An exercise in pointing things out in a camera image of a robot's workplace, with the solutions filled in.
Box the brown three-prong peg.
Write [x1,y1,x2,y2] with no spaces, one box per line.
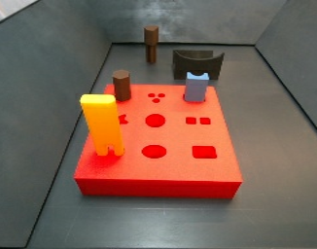
[144,25,159,63]

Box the red foam peg board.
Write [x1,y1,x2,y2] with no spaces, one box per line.
[73,85,243,198]

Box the yellow two-prong block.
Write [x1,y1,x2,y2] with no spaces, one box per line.
[79,94,124,156]

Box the light blue notched block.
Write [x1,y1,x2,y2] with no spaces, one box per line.
[184,72,209,102]

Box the brown hexagonal peg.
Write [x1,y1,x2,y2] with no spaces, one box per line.
[114,70,131,101]

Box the black curved cradle bracket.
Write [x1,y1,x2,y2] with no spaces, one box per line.
[172,50,225,80]

